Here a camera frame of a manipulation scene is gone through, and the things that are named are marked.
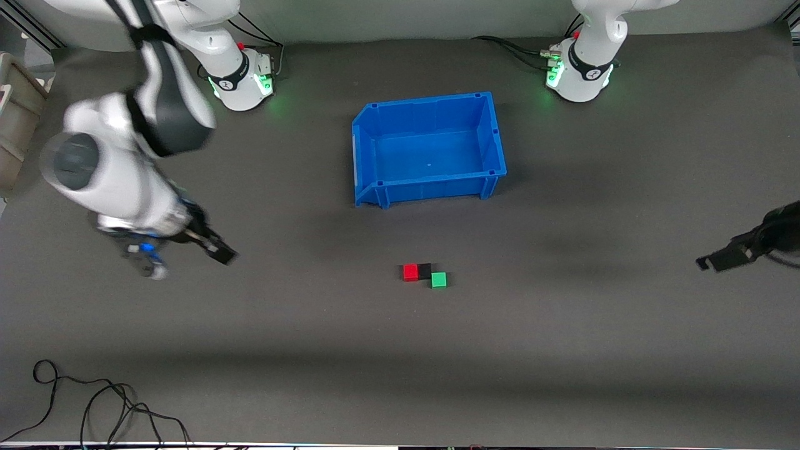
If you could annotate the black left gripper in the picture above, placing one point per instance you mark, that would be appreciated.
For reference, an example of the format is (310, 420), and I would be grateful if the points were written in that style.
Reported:
(775, 234)

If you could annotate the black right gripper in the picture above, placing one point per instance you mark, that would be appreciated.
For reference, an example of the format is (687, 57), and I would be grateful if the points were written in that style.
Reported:
(197, 229)

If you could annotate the small red cube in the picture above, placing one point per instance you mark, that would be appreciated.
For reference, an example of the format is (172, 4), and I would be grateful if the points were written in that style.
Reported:
(410, 272)

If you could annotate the small green cube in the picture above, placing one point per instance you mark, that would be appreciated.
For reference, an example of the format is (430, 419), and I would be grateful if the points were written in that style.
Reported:
(439, 280)

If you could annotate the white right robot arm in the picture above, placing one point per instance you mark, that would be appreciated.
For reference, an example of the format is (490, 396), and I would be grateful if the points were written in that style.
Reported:
(119, 169)

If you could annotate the small black cube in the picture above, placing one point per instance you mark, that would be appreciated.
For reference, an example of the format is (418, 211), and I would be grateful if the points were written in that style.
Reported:
(425, 270)

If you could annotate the blue plastic storage bin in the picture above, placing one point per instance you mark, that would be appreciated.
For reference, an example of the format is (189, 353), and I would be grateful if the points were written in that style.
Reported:
(431, 150)

